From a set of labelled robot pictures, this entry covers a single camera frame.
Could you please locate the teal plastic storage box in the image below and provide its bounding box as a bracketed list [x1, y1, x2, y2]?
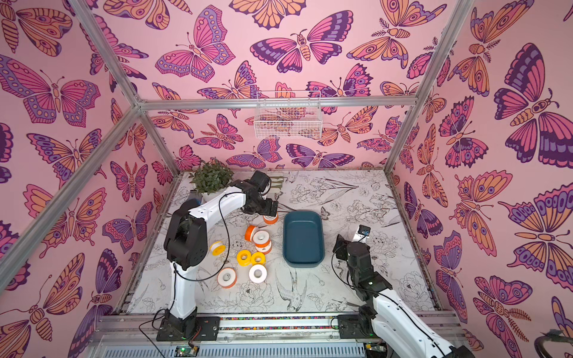
[283, 210, 325, 269]

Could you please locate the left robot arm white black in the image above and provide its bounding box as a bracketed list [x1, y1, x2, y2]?
[161, 171, 278, 337]

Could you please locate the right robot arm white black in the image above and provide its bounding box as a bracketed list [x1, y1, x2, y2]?
[332, 235, 474, 357]

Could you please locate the yellow tape roll left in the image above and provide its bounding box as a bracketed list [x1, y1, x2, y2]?
[237, 250, 252, 266]

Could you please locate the yellow tape roll right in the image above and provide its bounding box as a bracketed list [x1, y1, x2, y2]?
[251, 252, 267, 266]

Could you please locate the small yellow white tape roll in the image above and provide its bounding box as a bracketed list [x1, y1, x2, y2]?
[210, 241, 226, 257]

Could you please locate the white tape roll front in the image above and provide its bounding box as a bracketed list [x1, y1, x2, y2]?
[249, 264, 268, 283]

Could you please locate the orange rim white tape roll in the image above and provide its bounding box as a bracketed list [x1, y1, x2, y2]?
[217, 267, 237, 289]

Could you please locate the folded green white cloth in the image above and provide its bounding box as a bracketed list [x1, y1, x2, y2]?
[270, 175, 287, 192]

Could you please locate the potted green plant white pot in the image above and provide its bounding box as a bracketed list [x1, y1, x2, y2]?
[192, 158, 234, 201]

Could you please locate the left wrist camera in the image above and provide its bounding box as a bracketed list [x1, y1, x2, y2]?
[249, 171, 272, 192]

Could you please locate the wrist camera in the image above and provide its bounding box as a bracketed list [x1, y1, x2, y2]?
[353, 225, 371, 242]
[249, 171, 272, 192]

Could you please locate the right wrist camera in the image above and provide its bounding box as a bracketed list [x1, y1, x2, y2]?
[353, 225, 371, 242]

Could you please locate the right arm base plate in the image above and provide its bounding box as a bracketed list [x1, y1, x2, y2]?
[337, 313, 378, 340]

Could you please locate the white wire basket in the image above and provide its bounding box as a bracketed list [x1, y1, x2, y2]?
[252, 90, 323, 140]

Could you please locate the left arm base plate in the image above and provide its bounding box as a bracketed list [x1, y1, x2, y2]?
[156, 316, 221, 342]

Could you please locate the aluminium front rail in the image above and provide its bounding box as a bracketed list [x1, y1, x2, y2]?
[84, 313, 398, 357]

